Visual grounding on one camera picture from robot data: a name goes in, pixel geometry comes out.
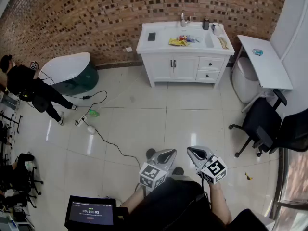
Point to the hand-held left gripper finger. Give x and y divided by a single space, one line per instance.
172 161
166 151

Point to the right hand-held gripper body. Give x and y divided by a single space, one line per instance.
214 170

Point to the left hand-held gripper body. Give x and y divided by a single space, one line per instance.
154 175

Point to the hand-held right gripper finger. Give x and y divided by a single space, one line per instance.
193 160
208 151

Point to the white cabinet door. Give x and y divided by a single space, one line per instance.
161 67
186 67

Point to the person's left forearm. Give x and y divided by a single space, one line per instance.
133 198

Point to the person's right forearm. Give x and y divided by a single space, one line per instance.
220 206

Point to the white drawer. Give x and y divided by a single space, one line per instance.
215 62
213 77

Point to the white vanity cabinet with sink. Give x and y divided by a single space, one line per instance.
183 49

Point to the person's right dark shoe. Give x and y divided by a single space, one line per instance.
178 171

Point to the person's dark shoe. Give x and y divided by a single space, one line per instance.
151 153
178 171

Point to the person's left dark shoe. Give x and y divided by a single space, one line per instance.
151 153

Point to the person's black shirt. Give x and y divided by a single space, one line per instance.
178 201

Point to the yellow floor wrapper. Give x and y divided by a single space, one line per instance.
248 176

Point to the black office chair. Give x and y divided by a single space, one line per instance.
262 119

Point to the black tablet screen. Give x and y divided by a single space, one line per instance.
91 213

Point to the white rounded plastic object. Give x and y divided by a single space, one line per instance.
91 130

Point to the white toilet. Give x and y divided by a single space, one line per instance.
243 80

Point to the green plastic bottle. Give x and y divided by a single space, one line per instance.
94 112

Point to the metal framed window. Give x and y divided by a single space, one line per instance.
296 177

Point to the black mesh chair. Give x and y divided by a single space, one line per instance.
296 131

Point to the white power strip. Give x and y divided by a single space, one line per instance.
80 121

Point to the black power adapter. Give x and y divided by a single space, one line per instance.
86 97

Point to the white folding table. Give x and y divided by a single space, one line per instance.
267 64

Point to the large yellow snack packet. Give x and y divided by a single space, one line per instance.
174 42

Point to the small teal round container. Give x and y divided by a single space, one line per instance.
257 52

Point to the white crumpled wrapper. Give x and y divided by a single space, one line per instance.
197 39

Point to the blue snack packet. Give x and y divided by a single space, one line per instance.
189 40

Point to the red snack packet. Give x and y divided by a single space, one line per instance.
183 37

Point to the black smartphone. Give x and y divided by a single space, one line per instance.
151 36

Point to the white paper roll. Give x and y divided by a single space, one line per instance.
219 31

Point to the white cup with blue label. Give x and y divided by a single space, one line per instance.
214 25

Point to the black soap dispenser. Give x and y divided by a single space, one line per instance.
205 24

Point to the white and green bathtub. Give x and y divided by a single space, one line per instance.
67 66

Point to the chrome faucet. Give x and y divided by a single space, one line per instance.
183 18

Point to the black swivel chair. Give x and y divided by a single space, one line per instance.
19 177

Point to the black metal rack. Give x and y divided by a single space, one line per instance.
14 120

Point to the white wall socket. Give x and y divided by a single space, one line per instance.
129 49

